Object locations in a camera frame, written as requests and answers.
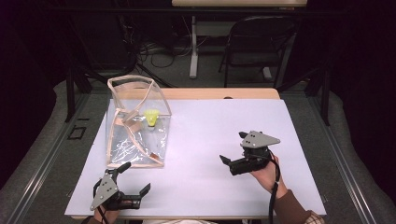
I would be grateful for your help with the black floor socket frame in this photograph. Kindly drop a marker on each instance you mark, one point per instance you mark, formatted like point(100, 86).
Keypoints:
point(77, 132)

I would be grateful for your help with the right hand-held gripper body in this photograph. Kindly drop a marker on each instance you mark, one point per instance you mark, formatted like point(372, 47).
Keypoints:
point(255, 140)

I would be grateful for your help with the white desk with legs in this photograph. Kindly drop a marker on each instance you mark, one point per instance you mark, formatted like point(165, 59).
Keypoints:
point(193, 56)

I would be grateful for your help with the white table cover sheet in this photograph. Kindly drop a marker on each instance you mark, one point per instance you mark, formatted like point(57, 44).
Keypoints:
point(193, 180)

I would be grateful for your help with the metal floor rail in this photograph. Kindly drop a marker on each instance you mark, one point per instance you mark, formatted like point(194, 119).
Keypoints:
point(46, 158)
point(339, 155)

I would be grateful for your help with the wooden table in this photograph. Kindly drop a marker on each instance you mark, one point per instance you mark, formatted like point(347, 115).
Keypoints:
point(218, 93)

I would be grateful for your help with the clear plastic tote bag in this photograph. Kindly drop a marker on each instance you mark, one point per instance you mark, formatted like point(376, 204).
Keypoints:
point(130, 143)

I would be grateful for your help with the person's left hand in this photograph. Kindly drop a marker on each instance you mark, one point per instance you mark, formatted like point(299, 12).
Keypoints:
point(107, 216)

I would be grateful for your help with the black stand leg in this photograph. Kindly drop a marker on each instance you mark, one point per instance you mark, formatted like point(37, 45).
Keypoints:
point(325, 99)
point(70, 93)

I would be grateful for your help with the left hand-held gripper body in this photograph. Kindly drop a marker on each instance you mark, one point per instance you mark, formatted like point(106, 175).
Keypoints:
point(106, 190)

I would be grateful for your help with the black folding chair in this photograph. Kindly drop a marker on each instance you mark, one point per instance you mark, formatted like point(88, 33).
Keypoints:
point(258, 37)

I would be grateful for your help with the yellow shuttlecock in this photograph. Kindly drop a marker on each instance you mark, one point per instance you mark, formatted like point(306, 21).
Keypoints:
point(151, 116)

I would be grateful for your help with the person's right hand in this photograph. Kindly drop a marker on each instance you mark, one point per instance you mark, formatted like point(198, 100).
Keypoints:
point(270, 180)

